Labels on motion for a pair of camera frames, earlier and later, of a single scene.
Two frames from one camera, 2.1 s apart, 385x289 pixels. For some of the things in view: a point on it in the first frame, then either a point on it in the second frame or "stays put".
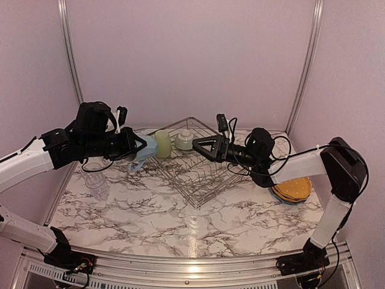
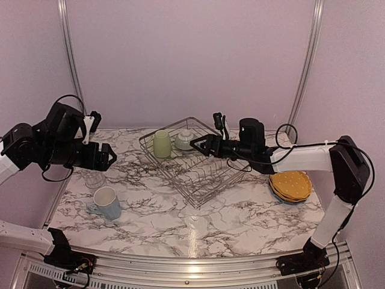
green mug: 165,150 stays put
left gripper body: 117,149 → 89,161
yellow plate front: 289,198 stays put
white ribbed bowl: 184,139 stays put
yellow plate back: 299,188 stays put
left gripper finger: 141,141 → 106,150
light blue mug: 145,154 → 106,204
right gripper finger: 210,147 stays put
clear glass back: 96,179 stays put
